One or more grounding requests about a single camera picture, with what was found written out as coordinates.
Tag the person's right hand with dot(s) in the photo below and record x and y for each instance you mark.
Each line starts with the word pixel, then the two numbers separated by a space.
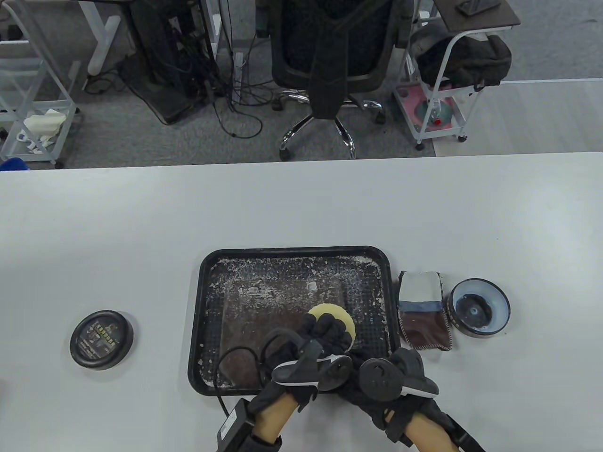
pixel 367 405

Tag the person's left forearm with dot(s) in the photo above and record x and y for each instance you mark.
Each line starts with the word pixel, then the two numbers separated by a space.
pixel 273 416

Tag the brown leather bag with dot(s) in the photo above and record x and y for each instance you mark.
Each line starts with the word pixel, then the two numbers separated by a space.
pixel 264 310

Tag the white foam block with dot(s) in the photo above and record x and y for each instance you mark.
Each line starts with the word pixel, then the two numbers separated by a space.
pixel 44 121

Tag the black hand controller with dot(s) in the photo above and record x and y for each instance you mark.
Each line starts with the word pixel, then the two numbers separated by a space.
pixel 381 379
pixel 311 372

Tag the white desk leg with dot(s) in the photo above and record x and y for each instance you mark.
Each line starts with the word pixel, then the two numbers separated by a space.
pixel 215 28
pixel 101 42

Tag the black phone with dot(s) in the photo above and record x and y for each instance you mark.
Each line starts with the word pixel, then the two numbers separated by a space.
pixel 476 7

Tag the black computer tower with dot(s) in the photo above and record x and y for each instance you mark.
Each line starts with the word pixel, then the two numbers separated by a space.
pixel 160 47

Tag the black round jar lid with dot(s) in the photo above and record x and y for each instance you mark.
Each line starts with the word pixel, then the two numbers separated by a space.
pixel 101 339

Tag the white blue brown cloth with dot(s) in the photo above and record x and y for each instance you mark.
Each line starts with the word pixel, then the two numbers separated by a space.
pixel 424 320

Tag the black plastic tray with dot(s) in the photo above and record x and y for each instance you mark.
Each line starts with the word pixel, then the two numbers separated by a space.
pixel 207 306

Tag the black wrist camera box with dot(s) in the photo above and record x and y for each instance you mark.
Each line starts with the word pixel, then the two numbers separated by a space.
pixel 233 423

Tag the person's left hand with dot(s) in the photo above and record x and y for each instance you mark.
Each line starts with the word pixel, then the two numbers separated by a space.
pixel 325 334

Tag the clear bottle with red cap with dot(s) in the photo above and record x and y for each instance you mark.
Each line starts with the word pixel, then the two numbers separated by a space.
pixel 438 115

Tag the pink round plate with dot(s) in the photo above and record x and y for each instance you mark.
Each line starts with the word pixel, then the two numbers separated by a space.
pixel 407 101

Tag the black leather care cream jar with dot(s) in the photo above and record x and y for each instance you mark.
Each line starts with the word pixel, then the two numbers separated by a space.
pixel 478 308

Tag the black office chair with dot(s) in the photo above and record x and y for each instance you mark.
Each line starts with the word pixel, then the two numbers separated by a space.
pixel 330 47

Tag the black backpack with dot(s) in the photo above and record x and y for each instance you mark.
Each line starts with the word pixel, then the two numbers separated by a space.
pixel 476 56

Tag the white power strip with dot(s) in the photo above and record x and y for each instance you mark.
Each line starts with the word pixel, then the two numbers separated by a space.
pixel 239 63

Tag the person's right forearm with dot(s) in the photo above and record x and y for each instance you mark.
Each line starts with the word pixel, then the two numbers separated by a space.
pixel 431 435

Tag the blue object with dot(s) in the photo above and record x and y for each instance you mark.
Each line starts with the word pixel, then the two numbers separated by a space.
pixel 12 165

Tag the white cart with brown top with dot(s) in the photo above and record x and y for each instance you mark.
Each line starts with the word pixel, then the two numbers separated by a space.
pixel 476 21

